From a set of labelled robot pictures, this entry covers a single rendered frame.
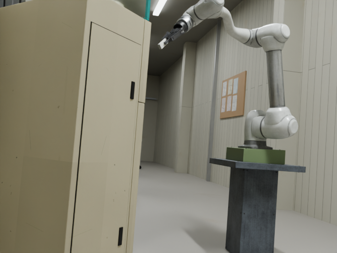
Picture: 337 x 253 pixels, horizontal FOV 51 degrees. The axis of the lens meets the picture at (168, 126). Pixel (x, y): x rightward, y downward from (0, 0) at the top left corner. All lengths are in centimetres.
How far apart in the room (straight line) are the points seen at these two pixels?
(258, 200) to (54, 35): 170
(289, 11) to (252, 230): 341
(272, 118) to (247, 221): 71
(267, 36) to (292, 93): 260
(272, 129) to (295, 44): 283
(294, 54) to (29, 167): 417
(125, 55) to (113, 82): 13
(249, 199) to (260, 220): 17
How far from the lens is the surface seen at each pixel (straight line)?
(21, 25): 164
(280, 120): 240
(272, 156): 252
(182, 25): 212
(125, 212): 154
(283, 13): 520
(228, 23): 231
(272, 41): 244
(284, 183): 492
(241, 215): 249
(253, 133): 253
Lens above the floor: 72
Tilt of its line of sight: 3 degrees up
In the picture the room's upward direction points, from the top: 4 degrees clockwise
